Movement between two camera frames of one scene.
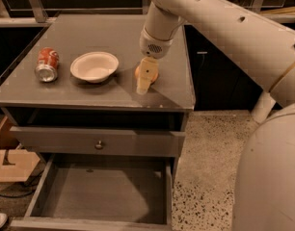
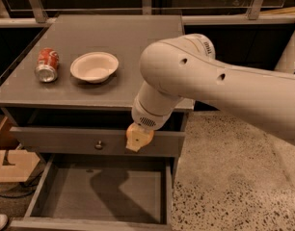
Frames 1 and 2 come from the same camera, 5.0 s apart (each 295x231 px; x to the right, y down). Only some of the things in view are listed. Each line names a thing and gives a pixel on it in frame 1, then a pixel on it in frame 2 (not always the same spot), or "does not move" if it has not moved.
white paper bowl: (93, 66) does not move
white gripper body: (153, 47) -> (149, 117)
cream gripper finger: (147, 68) -> (129, 143)
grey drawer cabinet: (109, 151) does not move
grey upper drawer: (98, 140) does not move
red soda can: (47, 64) does not move
